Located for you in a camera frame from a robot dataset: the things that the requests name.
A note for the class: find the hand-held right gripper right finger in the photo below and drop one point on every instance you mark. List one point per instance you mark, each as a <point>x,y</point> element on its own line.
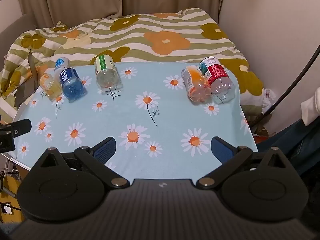
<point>222,151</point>

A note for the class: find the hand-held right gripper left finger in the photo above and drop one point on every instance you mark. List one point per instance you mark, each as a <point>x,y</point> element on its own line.
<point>106,150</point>

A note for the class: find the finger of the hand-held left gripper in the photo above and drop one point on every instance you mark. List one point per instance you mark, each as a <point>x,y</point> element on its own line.
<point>21,127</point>

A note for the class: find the metal stand legs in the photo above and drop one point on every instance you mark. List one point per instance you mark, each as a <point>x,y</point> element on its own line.
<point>6,187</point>

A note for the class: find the light blue daisy tablecloth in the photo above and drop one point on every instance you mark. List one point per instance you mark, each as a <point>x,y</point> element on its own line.
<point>150,130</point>

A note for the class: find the yellow drink plastic bottle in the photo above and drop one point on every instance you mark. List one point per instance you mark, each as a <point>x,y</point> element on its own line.
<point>51,87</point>

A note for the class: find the blue plastic bottle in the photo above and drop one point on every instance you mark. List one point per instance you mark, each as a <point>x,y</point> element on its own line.
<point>72,86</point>

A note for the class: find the white plastic bag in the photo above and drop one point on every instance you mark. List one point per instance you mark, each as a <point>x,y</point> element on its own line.
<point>269,100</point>

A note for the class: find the orange drink plastic bottle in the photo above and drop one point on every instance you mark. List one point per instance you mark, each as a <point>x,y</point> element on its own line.
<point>197,85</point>

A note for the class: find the clear bottle red label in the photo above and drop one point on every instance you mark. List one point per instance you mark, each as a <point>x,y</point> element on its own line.
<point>220,80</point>

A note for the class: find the dark blue jeans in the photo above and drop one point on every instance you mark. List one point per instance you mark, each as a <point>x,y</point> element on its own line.
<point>295,142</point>

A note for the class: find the clear bottle green white label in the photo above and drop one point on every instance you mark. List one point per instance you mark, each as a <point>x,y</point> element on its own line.
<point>107,76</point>

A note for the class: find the black curved rod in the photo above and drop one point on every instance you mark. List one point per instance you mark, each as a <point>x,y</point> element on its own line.
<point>292,82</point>

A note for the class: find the white cloth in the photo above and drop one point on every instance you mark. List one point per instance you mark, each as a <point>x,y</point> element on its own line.
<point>311,107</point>

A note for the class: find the grey upholstered headboard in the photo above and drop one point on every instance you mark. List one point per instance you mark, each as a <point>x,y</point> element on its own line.
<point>15,27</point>

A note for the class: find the striped floral blanket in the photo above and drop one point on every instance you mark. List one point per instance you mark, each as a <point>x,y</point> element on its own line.
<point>162,40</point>

